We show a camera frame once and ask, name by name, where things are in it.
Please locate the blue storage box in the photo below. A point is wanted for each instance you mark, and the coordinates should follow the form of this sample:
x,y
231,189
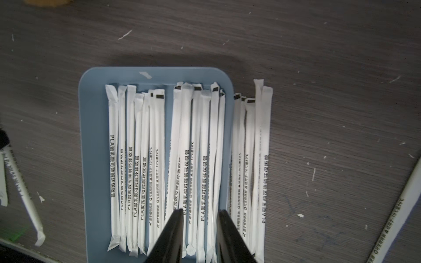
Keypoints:
x,y
94,122

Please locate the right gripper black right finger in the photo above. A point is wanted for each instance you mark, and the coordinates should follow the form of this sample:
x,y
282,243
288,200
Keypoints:
x,y
230,245

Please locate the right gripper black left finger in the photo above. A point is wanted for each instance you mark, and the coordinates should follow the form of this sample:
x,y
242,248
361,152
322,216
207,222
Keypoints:
x,y
169,246

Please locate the brown teddy bear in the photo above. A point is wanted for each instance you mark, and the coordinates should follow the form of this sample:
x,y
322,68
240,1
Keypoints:
x,y
47,3

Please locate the white paper-wrapped straw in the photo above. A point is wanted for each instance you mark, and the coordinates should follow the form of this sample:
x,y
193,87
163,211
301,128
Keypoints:
x,y
248,149
184,156
173,150
112,96
204,144
122,162
213,147
156,105
234,189
138,106
131,93
193,195
263,95
399,214
144,158
13,168

